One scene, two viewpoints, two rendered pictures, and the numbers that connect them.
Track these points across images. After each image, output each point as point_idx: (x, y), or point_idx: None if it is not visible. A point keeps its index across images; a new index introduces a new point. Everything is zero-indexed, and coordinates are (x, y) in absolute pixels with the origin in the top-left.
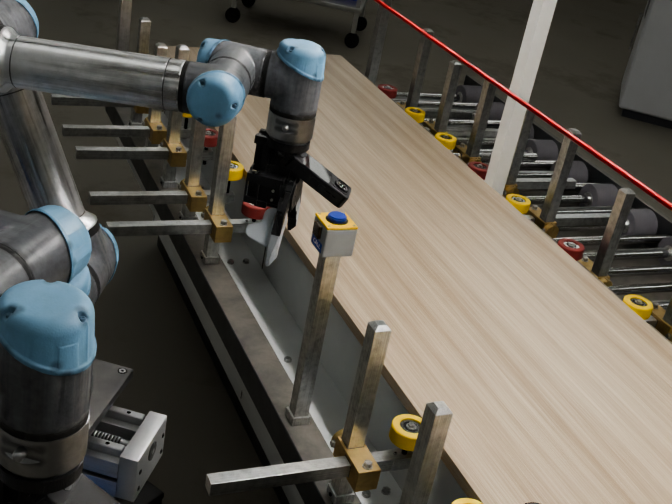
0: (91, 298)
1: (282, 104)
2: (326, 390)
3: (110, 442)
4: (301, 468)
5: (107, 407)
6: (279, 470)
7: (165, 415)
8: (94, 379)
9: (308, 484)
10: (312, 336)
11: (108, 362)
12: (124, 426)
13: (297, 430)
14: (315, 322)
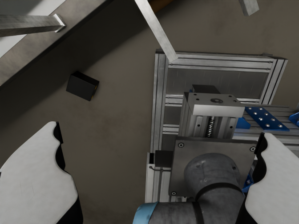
0: (220, 219)
1: None
2: (4, 12)
3: (230, 126)
4: (144, 2)
5: (219, 140)
6: (151, 18)
7: (195, 105)
8: (195, 155)
9: (106, 2)
10: (19, 26)
11: (174, 154)
12: (204, 122)
13: (68, 20)
14: (9, 26)
